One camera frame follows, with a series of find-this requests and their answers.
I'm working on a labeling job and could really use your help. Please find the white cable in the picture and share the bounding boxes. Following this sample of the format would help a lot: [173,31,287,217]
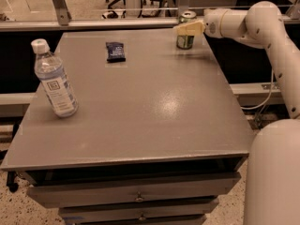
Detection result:
[240,68,276,112]

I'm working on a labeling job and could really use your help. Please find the clear plastic water bottle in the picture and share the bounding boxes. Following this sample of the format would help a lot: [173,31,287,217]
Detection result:
[31,38,79,117]

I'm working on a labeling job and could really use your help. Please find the top grey drawer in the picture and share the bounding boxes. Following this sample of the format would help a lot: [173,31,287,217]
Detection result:
[27,172,241,208]

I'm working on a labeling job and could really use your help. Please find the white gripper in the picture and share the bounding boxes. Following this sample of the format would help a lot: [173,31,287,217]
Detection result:
[174,8,223,38]

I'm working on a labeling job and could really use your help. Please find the grey drawer cabinet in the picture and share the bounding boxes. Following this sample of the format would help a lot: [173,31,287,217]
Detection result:
[2,29,253,225]

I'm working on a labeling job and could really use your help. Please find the grey metal railing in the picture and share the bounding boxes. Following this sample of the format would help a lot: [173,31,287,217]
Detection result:
[0,0,299,32]

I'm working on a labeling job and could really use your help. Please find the grey drawer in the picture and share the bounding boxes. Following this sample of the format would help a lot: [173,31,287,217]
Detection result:
[59,198,218,223]
[27,172,241,208]

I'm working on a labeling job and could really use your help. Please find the dark blue snack packet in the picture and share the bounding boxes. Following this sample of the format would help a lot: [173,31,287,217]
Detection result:
[106,42,126,63]

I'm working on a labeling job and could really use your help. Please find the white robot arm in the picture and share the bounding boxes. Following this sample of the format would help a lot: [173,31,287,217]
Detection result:
[175,1,300,225]

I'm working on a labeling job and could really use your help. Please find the green soda can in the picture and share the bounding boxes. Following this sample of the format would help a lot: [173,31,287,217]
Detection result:
[176,10,196,50]

